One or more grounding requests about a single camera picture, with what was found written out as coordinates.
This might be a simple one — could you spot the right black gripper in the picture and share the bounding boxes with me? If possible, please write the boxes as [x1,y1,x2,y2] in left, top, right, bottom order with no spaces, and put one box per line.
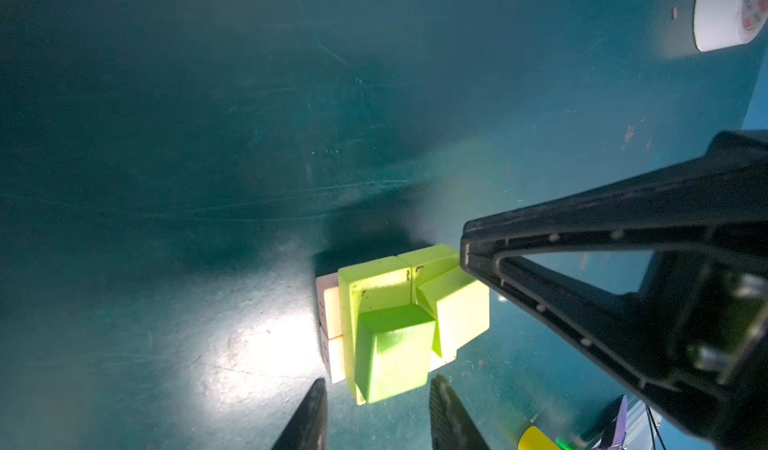
[460,131,767,449]

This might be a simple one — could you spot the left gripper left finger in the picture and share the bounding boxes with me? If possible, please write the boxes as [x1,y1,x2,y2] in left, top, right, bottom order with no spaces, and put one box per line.
[272,378,328,450]

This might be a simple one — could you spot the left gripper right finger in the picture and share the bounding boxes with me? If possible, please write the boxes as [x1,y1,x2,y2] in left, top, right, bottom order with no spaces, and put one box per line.
[429,375,490,450]

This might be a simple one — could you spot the natural wood block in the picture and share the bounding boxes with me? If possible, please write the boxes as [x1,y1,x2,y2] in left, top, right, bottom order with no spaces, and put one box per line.
[320,331,346,383]
[315,273,343,339]

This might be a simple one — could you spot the small green cube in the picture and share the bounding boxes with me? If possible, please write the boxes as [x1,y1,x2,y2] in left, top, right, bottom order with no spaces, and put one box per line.
[354,304,436,404]

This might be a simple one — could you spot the small green square block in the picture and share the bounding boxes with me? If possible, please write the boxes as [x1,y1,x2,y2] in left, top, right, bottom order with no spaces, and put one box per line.
[416,267,490,361]

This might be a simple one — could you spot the long green block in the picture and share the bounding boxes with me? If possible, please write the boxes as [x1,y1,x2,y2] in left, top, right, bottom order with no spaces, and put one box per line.
[338,256,412,406]
[397,244,459,304]

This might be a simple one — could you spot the yellow cylinder block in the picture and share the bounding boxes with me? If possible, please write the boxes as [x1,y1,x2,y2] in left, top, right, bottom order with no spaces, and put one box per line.
[517,425,561,450]

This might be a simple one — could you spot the pink purple brush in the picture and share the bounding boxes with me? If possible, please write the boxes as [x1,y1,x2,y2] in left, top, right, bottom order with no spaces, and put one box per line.
[594,394,628,450]

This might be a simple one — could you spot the white tape roll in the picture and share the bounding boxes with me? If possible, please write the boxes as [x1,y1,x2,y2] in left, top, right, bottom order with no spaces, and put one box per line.
[693,0,767,52]

